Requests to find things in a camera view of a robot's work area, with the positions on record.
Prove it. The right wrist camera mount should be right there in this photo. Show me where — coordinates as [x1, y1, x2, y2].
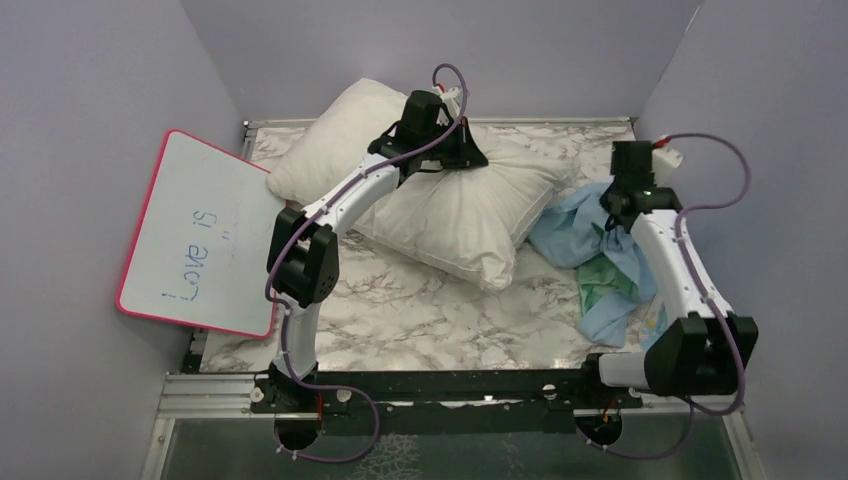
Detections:
[652, 145, 684, 187]

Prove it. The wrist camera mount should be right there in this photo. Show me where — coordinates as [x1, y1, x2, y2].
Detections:
[431, 86, 464, 125]
[652, 145, 684, 187]

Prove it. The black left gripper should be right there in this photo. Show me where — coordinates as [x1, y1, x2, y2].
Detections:
[417, 115, 485, 168]

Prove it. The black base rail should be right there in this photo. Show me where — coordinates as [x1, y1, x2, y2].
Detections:
[249, 369, 643, 436]

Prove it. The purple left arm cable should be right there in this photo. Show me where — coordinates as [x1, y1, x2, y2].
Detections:
[264, 62, 470, 392]

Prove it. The pink framed whiteboard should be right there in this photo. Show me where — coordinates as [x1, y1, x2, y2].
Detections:
[115, 129, 284, 338]

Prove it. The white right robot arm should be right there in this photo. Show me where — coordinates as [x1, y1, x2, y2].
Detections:
[576, 138, 759, 407]

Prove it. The white pillow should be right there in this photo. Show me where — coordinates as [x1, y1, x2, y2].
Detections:
[260, 78, 569, 291]

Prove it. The light blue pillowcase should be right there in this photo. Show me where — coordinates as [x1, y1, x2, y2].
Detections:
[527, 183, 657, 348]

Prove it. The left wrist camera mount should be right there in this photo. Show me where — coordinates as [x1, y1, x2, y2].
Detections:
[431, 86, 464, 125]

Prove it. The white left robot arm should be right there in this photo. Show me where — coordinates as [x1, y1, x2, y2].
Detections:
[264, 84, 469, 411]

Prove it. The green patterned cloth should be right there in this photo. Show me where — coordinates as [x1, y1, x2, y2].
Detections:
[576, 255, 640, 321]

